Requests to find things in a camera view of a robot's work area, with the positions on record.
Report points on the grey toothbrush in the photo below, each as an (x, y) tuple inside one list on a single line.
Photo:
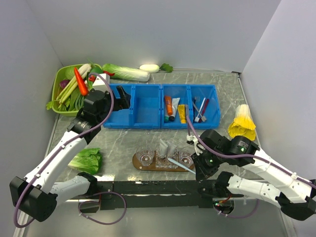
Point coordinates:
[(199, 115)]

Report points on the white green leek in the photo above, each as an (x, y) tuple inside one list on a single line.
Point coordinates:
[(72, 85)]

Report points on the orange carrot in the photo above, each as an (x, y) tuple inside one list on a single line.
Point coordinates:
[(81, 84)]

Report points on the white radish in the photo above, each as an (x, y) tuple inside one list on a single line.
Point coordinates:
[(153, 68)]

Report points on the aluminium rail frame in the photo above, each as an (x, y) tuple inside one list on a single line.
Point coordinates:
[(25, 219)]

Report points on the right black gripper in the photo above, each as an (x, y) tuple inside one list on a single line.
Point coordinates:
[(202, 171)]

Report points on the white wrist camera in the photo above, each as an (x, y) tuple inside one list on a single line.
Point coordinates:
[(99, 82), (192, 140)]

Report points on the white blue toothbrush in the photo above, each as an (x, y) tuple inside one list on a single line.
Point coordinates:
[(180, 165)]

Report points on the black base frame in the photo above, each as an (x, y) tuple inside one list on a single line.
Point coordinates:
[(177, 193)]

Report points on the green lettuce head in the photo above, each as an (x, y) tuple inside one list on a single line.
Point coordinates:
[(88, 160)]

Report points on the red toothbrush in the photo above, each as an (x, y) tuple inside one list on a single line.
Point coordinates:
[(205, 108)]

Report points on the white red toothpaste tube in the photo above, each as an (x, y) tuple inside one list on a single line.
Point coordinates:
[(171, 148)]

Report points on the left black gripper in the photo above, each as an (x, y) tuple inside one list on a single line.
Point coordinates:
[(121, 103)]

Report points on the orange toothpaste tube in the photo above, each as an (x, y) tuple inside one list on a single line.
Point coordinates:
[(168, 104)]

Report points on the right blue storage bin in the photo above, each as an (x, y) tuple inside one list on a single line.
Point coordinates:
[(186, 93)]

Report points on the purple onion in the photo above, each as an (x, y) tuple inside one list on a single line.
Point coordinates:
[(63, 83)]

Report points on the clear plastic cup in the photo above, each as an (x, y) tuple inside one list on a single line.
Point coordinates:
[(184, 156), (145, 155)]

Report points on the brown wooden oval tray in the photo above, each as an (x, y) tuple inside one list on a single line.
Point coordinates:
[(151, 167)]

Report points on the red chili pepper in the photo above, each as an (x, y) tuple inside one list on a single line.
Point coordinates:
[(108, 73)]

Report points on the left blue storage bin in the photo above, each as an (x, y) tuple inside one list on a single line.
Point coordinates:
[(144, 111)]

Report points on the yellow baby cabbage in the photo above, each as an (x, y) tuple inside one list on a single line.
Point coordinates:
[(242, 124)]

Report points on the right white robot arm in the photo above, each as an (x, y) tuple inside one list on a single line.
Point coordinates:
[(291, 193)]

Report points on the napa cabbage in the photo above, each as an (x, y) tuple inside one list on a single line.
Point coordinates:
[(126, 73)]

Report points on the blue storage bin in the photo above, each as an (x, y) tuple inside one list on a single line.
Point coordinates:
[(144, 111), (186, 93)]

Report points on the bok choy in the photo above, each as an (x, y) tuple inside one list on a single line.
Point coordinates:
[(91, 79)]

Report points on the white toothpaste tube blue cap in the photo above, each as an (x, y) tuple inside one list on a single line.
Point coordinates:
[(163, 148)]

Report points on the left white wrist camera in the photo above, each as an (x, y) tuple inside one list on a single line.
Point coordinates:
[(99, 82)]

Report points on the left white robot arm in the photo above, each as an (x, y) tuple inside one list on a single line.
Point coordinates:
[(37, 194)]

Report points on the green bean bunch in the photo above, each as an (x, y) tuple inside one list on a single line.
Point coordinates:
[(74, 102)]

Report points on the green plastic basket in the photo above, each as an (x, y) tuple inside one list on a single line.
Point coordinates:
[(53, 104)]

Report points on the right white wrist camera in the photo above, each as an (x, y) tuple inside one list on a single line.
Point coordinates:
[(192, 140)]

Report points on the silver white printed tube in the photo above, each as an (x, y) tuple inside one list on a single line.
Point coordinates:
[(175, 102)]

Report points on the clear square organizer tray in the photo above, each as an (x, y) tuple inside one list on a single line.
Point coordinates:
[(162, 162)]

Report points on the yellow cap small tube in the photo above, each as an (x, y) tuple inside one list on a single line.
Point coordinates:
[(182, 113)]

